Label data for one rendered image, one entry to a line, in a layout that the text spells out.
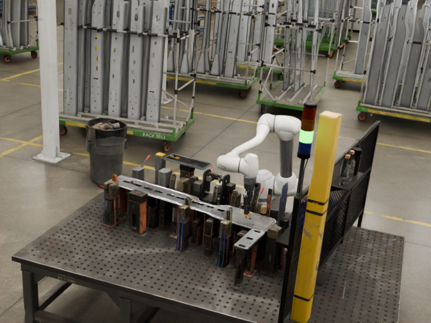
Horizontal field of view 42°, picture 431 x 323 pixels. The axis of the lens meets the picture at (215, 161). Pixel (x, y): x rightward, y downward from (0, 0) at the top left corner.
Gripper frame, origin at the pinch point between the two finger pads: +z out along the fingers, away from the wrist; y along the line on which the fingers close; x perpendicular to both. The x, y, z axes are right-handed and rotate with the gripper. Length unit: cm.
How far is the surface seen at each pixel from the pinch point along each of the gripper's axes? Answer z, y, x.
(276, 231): 0.8, 16.6, 29.9
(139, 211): 17, 21, -78
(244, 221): 6.5, 6.3, 1.4
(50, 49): -39, -187, -362
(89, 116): 78, -299, -396
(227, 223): 2.6, 23.9, -3.1
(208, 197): 9.9, -19.8, -41.8
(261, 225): 6.6, 4.3, 13.9
